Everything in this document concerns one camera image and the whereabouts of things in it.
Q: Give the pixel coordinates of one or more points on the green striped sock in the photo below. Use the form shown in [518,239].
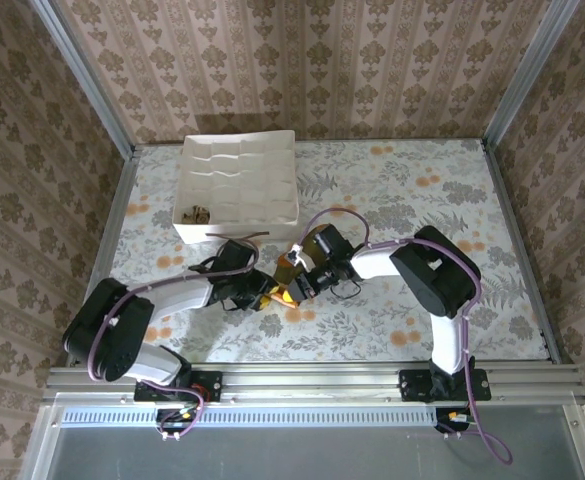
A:
[284,272]

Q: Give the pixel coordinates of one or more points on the brown argyle sock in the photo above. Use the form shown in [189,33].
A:
[196,214]

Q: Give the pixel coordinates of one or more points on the white fabric divider box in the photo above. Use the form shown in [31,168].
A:
[252,170]

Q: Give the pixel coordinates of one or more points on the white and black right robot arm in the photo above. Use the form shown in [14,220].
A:
[372,262]

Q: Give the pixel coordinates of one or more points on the floral tablecloth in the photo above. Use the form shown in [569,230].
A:
[422,200]

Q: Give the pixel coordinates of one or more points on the grey metal panel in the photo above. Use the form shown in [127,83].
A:
[297,455]

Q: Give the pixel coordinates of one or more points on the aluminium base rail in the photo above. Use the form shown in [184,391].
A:
[312,382]

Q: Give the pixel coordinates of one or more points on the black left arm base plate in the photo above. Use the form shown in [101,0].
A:
[212,385]

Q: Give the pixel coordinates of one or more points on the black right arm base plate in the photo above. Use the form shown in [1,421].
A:
[412,385]

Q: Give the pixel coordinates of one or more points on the aluminium table side rail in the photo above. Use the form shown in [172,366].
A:
[524,250]
[106,250]

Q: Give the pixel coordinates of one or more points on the black connector bracket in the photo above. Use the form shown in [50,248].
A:
[447,425]
[172,425]

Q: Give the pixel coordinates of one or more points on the aluminium frame post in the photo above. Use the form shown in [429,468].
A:
[84,75]
[529,70]

